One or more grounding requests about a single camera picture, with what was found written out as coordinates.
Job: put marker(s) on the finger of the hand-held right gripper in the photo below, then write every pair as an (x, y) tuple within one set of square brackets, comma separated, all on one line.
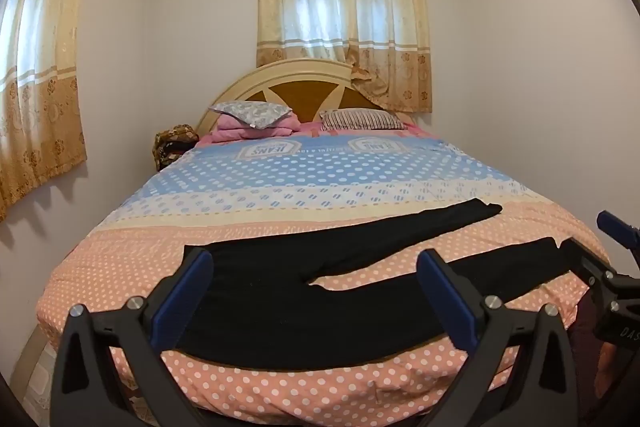
[(582, 259), (612, 223)]

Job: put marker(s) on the beige floral side curtain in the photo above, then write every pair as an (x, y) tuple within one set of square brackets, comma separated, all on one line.
[(40, 72)]

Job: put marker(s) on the beige floral window curtain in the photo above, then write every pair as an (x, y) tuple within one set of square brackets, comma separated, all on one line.
[(345, 17)]

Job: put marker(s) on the brown patterned bag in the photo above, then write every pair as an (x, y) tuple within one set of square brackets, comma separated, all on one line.
[(172, 142)]

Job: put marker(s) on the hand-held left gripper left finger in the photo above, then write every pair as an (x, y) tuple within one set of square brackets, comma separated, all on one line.
[(186, 294)]

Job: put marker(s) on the grey patterned pillow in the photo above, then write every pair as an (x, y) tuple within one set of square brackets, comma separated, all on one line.
[(252, 113)]

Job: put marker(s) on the cream and brown headboard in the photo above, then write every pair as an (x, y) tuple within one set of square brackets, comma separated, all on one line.
[(295, 84)]

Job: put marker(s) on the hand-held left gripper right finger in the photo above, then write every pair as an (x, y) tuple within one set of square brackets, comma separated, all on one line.
[(445, 297)]

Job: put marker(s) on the polka dot bedspread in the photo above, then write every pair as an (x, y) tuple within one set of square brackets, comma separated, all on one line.
[(280, 187)]

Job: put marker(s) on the striped pillow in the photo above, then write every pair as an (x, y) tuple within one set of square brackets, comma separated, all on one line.
[(362, 119)]

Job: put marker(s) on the pink folded blanket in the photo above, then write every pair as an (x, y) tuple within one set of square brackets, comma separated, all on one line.
[(260, 130)]

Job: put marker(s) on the black pants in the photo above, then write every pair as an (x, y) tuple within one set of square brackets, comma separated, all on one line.
[(310, 297)]

